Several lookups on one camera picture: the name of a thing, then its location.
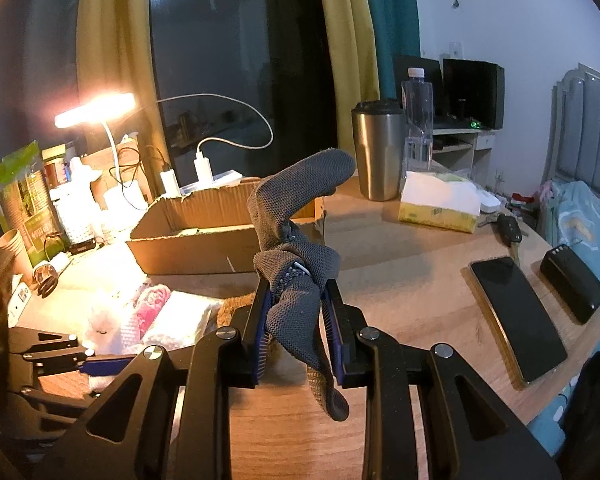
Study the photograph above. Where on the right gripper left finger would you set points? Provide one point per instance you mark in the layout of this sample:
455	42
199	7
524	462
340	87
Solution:
255	337

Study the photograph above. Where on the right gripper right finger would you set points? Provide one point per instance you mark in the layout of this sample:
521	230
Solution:
342	325

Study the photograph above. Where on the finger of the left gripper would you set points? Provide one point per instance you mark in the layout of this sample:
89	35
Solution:
105	365

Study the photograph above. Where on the dark grey knit sock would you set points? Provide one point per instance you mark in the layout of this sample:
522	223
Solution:
298	269

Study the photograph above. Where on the bubble wrap bag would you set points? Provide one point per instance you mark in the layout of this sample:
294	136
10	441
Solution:
182	321

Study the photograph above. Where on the brown cardboard box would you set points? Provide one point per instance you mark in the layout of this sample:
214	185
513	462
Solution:
204	232

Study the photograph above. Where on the yellow tissue pack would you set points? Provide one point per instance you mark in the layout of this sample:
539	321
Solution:
429	201

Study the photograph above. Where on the white power strip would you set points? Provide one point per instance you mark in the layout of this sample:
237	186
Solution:
227	178

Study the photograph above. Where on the white desk lamp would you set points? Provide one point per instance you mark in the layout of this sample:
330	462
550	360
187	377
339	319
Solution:
101	113

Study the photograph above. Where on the green snack bag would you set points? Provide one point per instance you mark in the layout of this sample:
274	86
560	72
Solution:
25	203

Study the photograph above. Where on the black car key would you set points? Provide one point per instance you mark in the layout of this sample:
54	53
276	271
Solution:
510	234

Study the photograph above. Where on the black smartphone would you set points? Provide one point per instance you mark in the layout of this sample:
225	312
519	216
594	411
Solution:
528	330

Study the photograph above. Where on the stainless steel travel tumbler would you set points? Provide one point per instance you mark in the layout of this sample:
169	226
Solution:
378	136

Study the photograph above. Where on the white shelf unit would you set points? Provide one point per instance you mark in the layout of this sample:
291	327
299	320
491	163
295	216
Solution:
465	151

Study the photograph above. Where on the black power bank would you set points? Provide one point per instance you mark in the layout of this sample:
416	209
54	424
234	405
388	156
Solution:
574	281

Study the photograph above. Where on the clear plastic water bottle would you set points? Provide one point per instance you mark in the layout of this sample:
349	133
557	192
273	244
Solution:
418	107

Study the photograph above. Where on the black monitor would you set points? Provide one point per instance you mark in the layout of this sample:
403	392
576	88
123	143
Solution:
474	91

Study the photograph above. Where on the grey padded headboard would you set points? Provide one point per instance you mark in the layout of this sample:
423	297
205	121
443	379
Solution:
573	152

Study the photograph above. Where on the yellow curtain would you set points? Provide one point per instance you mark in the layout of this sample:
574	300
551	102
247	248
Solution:
352	51

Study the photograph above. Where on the white charger with black cable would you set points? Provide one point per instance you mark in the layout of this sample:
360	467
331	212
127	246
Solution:
169	179

